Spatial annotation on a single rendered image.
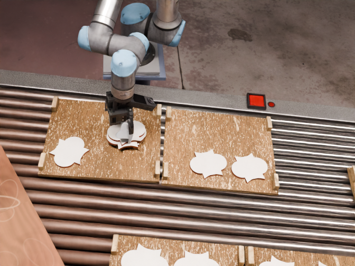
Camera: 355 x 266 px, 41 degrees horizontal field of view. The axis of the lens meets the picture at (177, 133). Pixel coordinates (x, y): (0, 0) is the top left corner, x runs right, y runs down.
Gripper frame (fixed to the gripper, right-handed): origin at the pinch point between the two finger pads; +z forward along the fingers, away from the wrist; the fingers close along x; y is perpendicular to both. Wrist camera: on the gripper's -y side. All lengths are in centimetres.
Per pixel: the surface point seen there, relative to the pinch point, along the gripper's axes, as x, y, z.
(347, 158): 29, -80, 6
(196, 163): 18.4, -20.3, 3.2
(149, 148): 6.9, -6.5, 4.1
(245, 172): 26.4, -36.3, 3.2
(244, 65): -115, -125, 98
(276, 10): -171, -182, 98
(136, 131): 1.3, -3.2, 0.2
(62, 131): -8.3, 21.5, 4.1
